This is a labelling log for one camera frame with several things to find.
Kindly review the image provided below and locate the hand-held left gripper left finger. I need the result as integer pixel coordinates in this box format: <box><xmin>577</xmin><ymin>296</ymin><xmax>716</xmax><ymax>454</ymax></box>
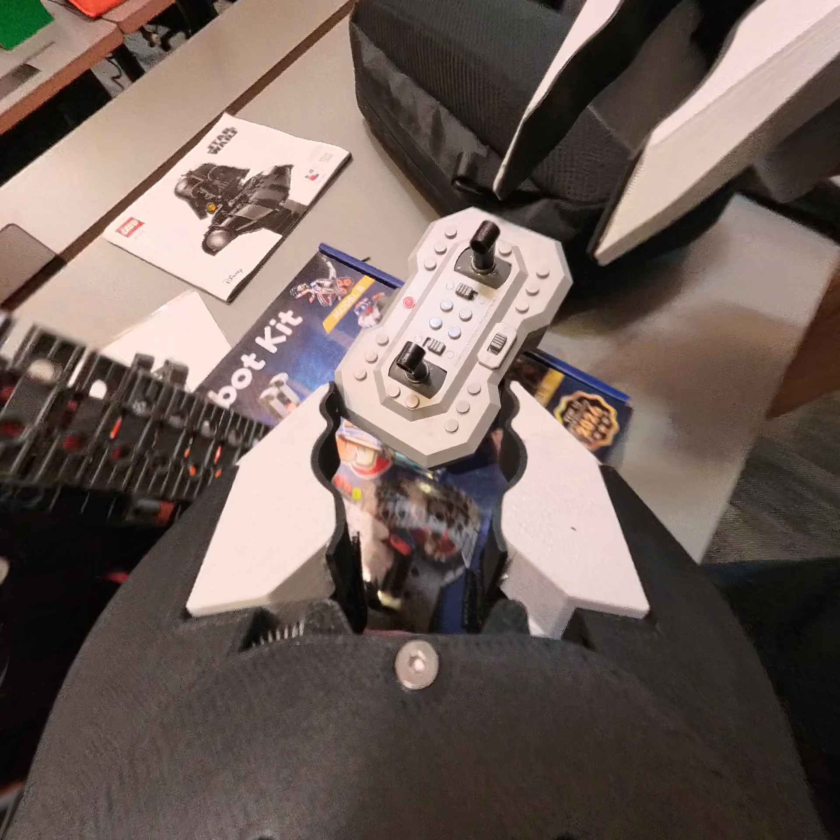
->
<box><xmin>185</xmin><ymin>384</ymin><xmax>370</xmax><ymax>635</ymax></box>

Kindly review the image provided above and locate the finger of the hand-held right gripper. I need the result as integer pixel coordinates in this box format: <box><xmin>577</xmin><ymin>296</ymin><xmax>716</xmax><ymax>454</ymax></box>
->
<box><xmin>492</xmin><ymin>0</ymin><xmax>683</xmax><ymax>201</ymax></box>
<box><xmin>587</xmin><ymin>0</ymin><xmax>840</xmax><ymax>266</ymax></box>

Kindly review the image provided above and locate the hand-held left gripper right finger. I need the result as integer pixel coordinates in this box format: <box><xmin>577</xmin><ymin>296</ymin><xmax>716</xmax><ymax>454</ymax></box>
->
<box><xmin>484</xmin><ymin>381</ymin><xmax>651</xmax><ymax>642</ymax></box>

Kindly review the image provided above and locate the black orange tracked toy robot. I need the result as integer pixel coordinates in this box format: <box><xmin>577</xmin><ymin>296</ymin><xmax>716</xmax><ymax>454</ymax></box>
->
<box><xmin>0</xmin><ymin>311</ymin><xmax>277</xmax><ymax>526</ymax></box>

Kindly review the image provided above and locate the black backpack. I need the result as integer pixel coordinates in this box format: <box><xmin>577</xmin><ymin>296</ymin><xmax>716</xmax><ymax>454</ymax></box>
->
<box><xmin>348</xmin><ymin>0</ymin><xmax>840</xmax><ymax>231</ymax></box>

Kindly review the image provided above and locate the blue robot kit box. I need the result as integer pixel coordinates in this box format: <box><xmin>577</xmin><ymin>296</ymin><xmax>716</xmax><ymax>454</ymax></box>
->
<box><xmin>197</xmin><ymin>244</ymin><xmax>634</xmax><ymax>634</ymax></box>

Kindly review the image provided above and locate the white paper sheet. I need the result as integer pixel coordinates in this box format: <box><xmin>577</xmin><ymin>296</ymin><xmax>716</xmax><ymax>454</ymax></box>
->
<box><xmin>98</xmin><ymin>289</ymin><xmax>234</xmax><ymax>391</ymax></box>

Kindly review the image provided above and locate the white instruction booklet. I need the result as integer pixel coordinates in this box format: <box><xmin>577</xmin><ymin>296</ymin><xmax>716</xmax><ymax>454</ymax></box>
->
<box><xmin>104</xmin><ymin>113</ymin><xmax>352</xmax><ymax>303</ymax></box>

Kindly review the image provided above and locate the green plastic bin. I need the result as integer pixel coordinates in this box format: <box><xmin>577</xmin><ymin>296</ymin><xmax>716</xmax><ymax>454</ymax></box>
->
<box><xmin>0</xmin><ymin>0</ymin><xmax>55</xmax><ymax>52</ymax></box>

